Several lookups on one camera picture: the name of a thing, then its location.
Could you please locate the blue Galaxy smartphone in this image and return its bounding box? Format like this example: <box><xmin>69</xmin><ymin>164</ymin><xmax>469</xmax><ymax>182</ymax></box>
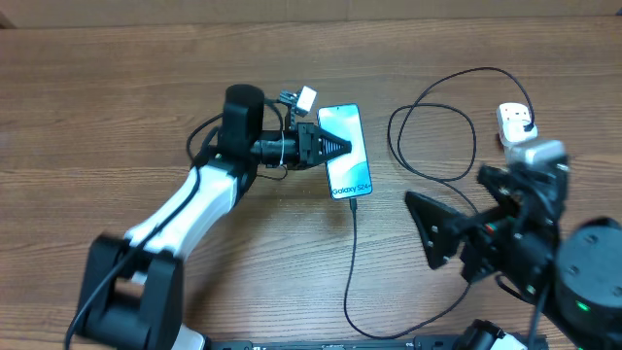
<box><xmin>317</xmin><ymin>104</ymin><xmax>373</xmax><ymax>200</ymax></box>

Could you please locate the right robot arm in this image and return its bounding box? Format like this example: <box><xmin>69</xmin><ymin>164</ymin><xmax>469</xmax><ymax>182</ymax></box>
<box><xmin>404</xmin><ymin>160</ymin><xmax>621</xmax><ymax>349</ymax></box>

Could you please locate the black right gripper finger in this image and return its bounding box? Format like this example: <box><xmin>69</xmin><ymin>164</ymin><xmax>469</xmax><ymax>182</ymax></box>
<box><xmin>477</xmin><ymin>165</ymin><xmax>515</xmax><ymax>204</ymax></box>
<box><xmin>404</xmin><ymin>191</ymin><xmax>471</xmax><ymax>270</ymax></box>

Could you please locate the white power strip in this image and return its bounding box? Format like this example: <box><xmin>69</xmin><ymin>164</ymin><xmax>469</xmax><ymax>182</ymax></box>
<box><xmin>496</xmin><ymin>102</ymin><xmax>538</xmax><ymax>154</ymax></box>

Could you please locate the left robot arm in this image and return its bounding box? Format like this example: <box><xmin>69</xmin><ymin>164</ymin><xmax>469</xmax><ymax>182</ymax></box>
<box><xmin>63</xmin><ymin>85</ymin><xmax>352</xmax><ymax>349</ymax></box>

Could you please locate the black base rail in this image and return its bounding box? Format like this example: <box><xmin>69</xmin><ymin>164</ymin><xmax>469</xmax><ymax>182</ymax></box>
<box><xmin>203</xmin><ymin>318</ymin><xmax>550</xmax><ymax>350</ymax></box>

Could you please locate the white charger adapter plug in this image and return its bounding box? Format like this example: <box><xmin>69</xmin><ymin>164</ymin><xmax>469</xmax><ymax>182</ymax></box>
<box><xmin>500</xmin><ymin>121</ymin><xmax>538</xmax><ymax>147</ymax></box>

